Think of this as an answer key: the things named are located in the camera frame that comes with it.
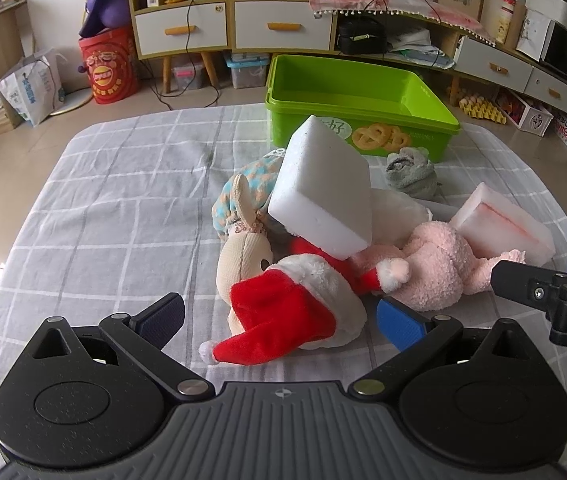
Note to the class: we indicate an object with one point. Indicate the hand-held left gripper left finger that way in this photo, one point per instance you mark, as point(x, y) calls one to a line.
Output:
point(163, 317)

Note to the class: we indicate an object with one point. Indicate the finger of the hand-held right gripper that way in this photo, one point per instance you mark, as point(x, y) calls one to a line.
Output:
point(523, 282)

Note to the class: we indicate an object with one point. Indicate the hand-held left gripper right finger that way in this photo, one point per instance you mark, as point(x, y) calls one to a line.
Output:
point(401, 327)

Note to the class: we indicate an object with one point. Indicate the pink stained white foam block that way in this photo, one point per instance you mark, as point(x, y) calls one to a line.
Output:
point(493, 225)

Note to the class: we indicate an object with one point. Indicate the pink plush toy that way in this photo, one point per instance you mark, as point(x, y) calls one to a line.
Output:
point(438, 265)

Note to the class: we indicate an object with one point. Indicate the beige rabbit doll floral dress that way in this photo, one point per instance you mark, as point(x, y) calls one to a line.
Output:
point(248, 260)

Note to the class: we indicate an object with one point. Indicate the red santa hat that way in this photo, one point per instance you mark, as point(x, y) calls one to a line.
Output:
point(278, 310)

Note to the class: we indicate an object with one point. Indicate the plain white foam block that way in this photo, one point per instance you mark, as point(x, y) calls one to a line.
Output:
point(318, 185)

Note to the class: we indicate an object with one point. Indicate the green plastic bin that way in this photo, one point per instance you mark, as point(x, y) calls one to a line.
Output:
point(353, 95)

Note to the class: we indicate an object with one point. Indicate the grey checked blanket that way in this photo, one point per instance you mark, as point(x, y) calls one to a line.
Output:
point(113, 210)

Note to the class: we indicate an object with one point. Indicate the grey plush toy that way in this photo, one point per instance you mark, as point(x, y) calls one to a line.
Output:
point(411, 175)

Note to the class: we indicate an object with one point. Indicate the white box round logo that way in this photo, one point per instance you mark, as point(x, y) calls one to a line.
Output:
point(528, 115)

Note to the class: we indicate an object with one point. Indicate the yellow egg carton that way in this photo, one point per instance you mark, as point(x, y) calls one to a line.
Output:
point(483, 109)

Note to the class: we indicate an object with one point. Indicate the black microwave oven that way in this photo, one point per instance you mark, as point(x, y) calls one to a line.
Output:
point(566, 52)

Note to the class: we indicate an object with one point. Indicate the low wooden cabinet white drawers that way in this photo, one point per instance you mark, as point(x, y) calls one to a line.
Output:
point(493, 62)

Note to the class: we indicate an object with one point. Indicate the white drawing paper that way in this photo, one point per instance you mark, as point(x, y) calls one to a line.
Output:
point(533, 35)

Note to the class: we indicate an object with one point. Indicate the clear storage box red contents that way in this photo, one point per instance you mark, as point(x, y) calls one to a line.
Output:
point(187, 76)

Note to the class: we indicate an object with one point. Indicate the red printed bag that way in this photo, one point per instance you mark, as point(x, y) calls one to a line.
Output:
point(108, 70)

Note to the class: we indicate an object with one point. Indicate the stack of papers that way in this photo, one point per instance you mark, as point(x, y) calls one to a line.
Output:
point(421, 47)

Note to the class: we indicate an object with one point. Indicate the clear storage box blue lid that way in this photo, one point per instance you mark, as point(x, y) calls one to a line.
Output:
point(246, 72)

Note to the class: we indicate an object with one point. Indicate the red and white bottle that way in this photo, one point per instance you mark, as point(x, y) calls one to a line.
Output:
point(507, 17)

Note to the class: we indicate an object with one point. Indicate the white paper bag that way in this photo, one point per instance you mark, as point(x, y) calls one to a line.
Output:
point(31, 87)

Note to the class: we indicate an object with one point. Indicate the black bag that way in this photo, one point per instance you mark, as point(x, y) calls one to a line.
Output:
point(361, 35)

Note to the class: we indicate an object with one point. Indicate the tall wooden cabinet white drawers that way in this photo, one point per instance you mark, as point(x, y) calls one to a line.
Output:
point(273, 27)

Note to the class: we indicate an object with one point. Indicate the purple plush toy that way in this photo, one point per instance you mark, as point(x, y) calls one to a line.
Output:
point(106, 5)

